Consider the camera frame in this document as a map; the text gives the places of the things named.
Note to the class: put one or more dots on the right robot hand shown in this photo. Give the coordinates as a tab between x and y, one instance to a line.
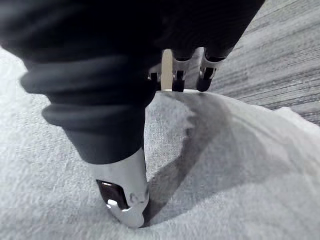
100	75

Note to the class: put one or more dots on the light grey fabric cushion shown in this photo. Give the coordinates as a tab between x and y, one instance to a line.
225	162

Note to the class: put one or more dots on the beige wooden furniture leg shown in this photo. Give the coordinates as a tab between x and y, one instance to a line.
166	72

